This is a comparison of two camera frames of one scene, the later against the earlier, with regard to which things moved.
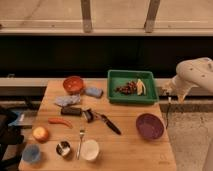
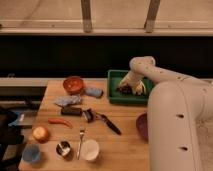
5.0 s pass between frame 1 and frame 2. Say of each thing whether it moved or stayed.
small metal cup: stayed
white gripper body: moved
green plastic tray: stayed
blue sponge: stayed
